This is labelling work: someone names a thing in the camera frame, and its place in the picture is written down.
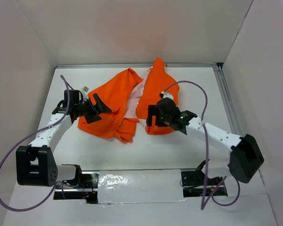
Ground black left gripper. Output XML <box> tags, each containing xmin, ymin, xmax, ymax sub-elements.
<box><xmin>75</xmin><ymin>93</ymin><xmax>111</xmax><ymax>124</ymax></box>

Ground orange jacket with pink lining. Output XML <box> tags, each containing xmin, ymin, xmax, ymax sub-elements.
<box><xmin>78</xmin><ymin>58</ymin><xmax>180</xmax><ymax>143</ymax></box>

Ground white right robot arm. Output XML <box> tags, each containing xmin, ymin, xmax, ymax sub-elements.
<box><xmin>146</xmin><ymin>97</ymin><xmax>264</xmax><ymax>185</ymax></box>

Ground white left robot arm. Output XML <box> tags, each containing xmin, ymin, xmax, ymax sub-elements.
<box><xmin>16</xmin><ymin>89</ymin><xmax>112</xmax><ymax>188</ymax></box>

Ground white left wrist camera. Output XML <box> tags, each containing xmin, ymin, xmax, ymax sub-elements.
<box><xmin>80</xmin><ymin>86</ymin><xmax>89</xmax><ymax>102</ymax></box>

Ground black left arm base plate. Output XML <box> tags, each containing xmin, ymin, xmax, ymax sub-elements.
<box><xmin>53</xmin><ymin>171</ymin><xmax>100</xmax><ymax>204</ymax></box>

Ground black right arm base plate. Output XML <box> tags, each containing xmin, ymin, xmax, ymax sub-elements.
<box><xmin>180</xmin><ymin>170</ymin><xmax>223</xmax><ymax>198</ymax></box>

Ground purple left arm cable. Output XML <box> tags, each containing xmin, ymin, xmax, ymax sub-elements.
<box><xmin>0</xmin><ymin>74</ymin><xmax>74</xmax><ymax>212</ymax></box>

